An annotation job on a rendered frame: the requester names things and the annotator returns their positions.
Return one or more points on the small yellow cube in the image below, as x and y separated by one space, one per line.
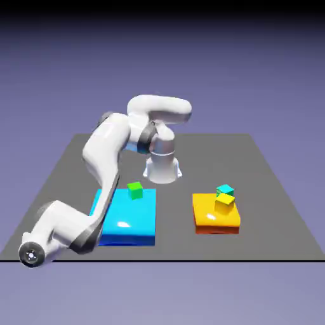
223 204

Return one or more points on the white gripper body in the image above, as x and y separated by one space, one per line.
27 238

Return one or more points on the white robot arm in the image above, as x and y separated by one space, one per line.
101 152

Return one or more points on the large orange box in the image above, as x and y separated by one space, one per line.
205 213

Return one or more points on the small green cube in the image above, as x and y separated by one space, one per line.
135 191

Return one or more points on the large blue box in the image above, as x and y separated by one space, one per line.
132 215

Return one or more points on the small teal cube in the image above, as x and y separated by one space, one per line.
225 189

